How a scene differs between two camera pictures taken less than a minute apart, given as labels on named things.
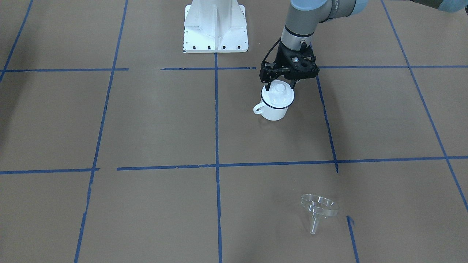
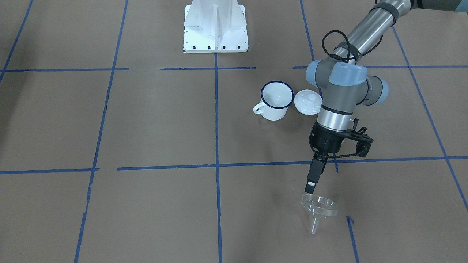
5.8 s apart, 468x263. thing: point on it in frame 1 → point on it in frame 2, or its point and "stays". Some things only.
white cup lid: x=280 y=94 → x=308 y=102
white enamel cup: x=270 y=113 stays
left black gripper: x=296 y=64 → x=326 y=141
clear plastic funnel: x=316 y=206 stays
